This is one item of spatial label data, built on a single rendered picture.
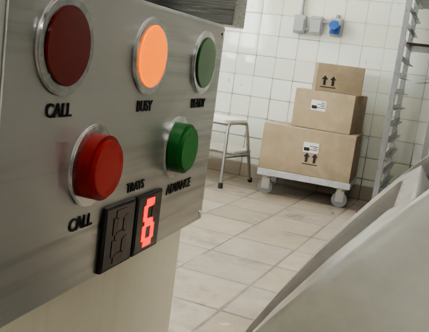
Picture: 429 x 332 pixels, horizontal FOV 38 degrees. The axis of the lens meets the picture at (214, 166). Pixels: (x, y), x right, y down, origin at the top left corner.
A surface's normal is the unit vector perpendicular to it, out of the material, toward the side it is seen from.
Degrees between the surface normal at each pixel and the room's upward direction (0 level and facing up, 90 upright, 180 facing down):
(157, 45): 90
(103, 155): 90
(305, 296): 113
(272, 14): 90
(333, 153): 89
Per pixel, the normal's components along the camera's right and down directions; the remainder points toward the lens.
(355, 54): -0.40, 0.10
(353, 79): -0.04, 0.14
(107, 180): 0.94, 0.18
